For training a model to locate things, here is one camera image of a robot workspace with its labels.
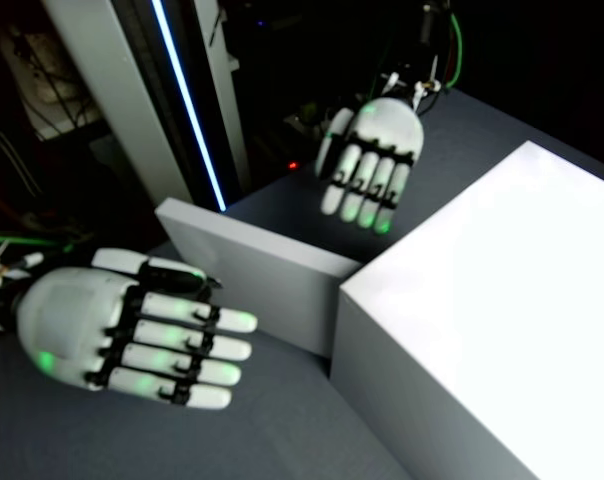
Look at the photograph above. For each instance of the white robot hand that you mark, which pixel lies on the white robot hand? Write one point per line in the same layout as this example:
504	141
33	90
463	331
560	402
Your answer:
62	320
389	125

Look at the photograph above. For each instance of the white box flap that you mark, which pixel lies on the white box flap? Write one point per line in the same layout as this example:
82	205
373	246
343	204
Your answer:
262	272

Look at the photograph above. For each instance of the large white box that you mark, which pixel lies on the large white box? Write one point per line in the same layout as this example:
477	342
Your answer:
482	300

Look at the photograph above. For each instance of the small white background device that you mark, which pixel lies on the small white background device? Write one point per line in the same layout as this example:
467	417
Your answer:
307	120

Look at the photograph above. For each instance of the grey table cloth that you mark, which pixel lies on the grey table cloth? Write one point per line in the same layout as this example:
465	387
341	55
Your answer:
182	440

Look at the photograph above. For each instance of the blue-white light strip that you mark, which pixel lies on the blue-white light strip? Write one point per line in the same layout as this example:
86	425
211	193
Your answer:
189	105

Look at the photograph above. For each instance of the white frame column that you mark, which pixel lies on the white frame column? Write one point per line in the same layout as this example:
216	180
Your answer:
127	100

